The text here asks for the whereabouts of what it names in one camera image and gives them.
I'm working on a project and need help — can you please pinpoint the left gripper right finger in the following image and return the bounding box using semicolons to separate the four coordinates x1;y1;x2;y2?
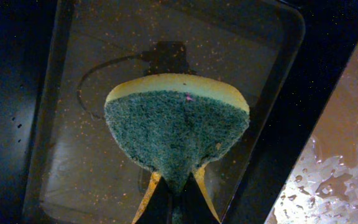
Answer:
180;167;221;224

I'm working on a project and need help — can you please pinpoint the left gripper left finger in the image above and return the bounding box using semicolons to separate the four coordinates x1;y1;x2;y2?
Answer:
132;172;173;224

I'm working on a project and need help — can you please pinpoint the green yellow sponge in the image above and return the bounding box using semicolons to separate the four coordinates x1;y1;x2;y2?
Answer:
103;73;251;224

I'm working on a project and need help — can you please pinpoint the black plastic tray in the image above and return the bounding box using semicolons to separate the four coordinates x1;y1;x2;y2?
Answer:
0;1;358;223

